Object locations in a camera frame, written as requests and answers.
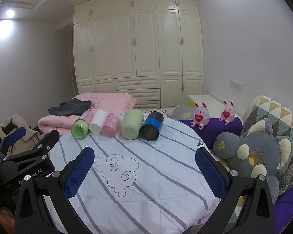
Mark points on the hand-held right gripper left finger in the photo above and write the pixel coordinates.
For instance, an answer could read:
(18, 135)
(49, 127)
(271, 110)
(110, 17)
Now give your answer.
(78, 173)

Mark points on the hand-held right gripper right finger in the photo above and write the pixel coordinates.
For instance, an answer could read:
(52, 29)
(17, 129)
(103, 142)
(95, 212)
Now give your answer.
(210, 173)

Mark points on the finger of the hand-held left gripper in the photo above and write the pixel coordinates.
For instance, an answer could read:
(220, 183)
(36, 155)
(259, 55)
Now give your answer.
(47, 139)
(14, 136)

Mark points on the pink cup with green rim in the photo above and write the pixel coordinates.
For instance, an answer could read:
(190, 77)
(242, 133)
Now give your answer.
(79, 129)

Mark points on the white cup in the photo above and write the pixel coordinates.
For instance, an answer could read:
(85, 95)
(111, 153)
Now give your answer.
(97, 121)

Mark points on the light green cup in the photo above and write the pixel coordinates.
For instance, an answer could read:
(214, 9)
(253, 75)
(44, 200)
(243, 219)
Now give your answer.
(131, 124)

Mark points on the blue cup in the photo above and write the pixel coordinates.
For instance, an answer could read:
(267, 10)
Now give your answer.
(152, 121)

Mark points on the beige jacket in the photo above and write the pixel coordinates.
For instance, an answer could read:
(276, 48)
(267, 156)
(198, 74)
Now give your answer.
(31, 139)

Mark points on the dark grey garment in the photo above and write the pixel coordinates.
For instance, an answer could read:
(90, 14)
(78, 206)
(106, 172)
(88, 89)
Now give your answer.
(70, 107)

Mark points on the purple pillow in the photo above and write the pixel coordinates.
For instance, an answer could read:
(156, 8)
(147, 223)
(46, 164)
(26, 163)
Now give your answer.
(222, 131)

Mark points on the grey koala plush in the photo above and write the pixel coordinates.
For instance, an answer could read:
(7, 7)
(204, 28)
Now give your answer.
(256, 146)

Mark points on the pink bunny toy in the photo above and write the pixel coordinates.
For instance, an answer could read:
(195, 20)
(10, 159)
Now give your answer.
(200, 117)
(227, 113)

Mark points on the white striped blanket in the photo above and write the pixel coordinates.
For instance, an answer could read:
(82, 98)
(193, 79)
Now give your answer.
(136, 175)

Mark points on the grey flower pillow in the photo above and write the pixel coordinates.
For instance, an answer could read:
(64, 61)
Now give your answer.
(183, 112)

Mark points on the pink quilt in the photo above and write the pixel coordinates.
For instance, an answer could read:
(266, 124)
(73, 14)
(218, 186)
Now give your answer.
(109, 100)

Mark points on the white bedside table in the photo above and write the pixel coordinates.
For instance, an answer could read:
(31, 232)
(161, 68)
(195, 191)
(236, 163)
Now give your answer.
(210, 98)

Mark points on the purple cloth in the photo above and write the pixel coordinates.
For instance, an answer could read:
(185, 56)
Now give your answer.
(285, 204)

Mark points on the triangle patterned quilted cushion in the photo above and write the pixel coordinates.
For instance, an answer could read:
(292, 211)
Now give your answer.
(278, 112)

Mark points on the ceiling spotlight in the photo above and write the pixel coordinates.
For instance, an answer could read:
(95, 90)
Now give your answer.
(9, 12)

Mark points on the cream wardrobe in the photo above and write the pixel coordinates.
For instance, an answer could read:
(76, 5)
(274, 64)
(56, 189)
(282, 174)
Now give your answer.
(146, 41)

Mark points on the white wall switch panel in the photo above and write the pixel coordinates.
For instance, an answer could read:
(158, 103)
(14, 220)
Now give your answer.
(236, 84)

